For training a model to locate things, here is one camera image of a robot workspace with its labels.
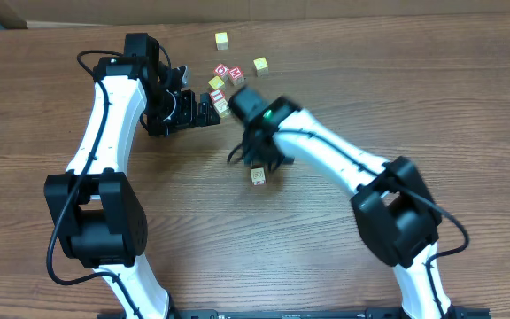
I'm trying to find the cream block red X side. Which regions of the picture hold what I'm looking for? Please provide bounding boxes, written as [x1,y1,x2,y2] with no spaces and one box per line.
[250,167,267,185]

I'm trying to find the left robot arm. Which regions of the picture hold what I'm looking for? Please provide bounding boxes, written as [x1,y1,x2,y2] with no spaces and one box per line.
[43,33,220,318]

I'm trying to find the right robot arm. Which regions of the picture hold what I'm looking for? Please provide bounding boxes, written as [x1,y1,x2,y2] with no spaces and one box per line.
[228,87,452,318]

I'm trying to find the cream picture block yellow side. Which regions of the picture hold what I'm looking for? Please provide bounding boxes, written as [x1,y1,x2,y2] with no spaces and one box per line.
[213,98,231,118]

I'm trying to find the red I letter block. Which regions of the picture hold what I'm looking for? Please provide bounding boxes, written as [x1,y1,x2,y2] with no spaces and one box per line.
[210,89,226,104]

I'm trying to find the yellow block left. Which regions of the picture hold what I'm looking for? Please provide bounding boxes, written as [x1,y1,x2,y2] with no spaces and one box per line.
[208,75,226,91]

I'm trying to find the red C letter block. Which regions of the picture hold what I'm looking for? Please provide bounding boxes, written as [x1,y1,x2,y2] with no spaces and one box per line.
[213,64,229,82]

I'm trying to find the red M letter block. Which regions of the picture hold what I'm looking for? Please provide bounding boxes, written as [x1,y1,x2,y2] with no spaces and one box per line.
[228,66,245,86]

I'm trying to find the yellow block right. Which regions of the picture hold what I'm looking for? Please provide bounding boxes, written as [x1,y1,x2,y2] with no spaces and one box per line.
[253,57,269,77]

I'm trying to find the yellow block far top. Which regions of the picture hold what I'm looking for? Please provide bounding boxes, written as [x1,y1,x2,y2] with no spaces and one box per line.
[214,32,229,51]

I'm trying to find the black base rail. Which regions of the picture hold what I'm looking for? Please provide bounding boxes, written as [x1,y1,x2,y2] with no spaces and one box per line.
[97,307,491,319]

